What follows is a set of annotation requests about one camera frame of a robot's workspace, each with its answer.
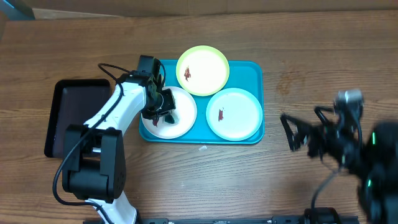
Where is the green and yellow sponge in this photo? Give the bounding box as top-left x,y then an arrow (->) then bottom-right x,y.
164,113 -> 179,124

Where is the white plate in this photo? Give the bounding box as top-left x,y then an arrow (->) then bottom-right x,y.
141,86 -> 197,139

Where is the light blue plate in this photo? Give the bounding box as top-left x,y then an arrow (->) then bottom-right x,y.
205,88 -> 264,144

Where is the teal plastic tray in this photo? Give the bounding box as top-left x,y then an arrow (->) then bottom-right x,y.
139,60 -> 264,144

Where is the black water tray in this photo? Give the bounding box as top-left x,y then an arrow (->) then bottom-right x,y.
44,79 -> 111,158

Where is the yellow-green plate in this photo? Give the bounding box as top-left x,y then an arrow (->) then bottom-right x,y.
175,45 -> 229,96

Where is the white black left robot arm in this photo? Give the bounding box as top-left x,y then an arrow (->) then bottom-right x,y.
53,70 -> 175,223

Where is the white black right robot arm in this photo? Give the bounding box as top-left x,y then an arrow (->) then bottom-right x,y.
280,111 -> 397,223

